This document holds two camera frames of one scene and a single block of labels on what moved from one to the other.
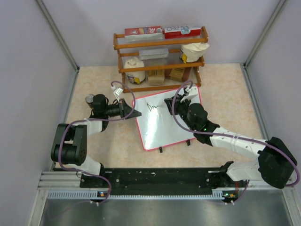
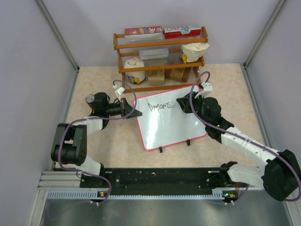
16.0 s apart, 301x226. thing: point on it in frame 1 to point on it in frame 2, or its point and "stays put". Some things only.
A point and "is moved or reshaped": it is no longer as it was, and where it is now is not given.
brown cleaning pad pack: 180,74 stays put
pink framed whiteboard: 157,127 stays put
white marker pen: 163,106 is moved or reshaped
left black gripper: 125,109 stays put
